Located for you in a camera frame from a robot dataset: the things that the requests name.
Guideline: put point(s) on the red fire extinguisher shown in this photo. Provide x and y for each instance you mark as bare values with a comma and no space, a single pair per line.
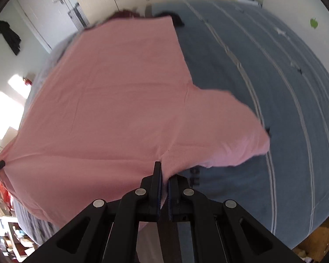
27,81

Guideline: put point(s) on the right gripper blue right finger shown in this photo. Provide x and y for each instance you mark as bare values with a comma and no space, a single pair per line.
188,205

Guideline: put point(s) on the white room door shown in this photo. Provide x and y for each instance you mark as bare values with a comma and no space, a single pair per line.
48,20

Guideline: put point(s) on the white headboard with green apples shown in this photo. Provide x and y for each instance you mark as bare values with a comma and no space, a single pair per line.
309,19

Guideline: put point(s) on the grey upright suitcase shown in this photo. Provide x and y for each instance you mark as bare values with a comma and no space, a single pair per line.
78,17

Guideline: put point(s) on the striped star bed sheet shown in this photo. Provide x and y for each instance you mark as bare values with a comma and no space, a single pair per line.
264,65

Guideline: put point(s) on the pink t-shirt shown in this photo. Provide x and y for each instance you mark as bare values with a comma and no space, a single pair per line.
120,99

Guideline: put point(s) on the red plastic bag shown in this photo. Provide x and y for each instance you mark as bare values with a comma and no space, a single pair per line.
5,196

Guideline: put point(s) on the black garment with white print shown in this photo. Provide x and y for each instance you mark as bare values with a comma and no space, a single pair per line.
176,20

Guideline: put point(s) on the dark jacket hanging on wall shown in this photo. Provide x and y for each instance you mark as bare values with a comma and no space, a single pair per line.
12,39

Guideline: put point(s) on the maroon garment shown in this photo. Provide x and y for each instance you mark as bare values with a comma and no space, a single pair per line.
127,14

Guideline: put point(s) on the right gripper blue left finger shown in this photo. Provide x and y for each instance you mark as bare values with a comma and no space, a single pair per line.
140,205

